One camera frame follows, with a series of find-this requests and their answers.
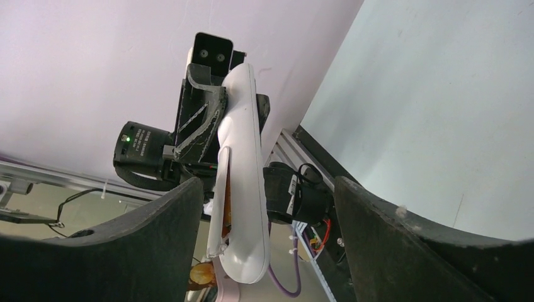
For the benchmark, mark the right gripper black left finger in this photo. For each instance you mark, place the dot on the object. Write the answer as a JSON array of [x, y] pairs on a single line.
[[143, 255]]

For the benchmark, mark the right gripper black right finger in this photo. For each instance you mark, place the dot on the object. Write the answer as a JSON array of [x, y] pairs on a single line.
[[396, 255]]

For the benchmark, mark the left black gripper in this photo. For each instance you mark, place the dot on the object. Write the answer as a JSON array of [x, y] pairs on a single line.
[[203, 101]]

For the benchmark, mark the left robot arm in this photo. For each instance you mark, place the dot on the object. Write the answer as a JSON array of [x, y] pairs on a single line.
[[158, 160]]

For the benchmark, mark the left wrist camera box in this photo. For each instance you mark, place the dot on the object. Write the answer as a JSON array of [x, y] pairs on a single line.
[[215, 52]]

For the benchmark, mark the aluminium frame rail front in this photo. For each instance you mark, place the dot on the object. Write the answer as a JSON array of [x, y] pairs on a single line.
[[287, 149]]

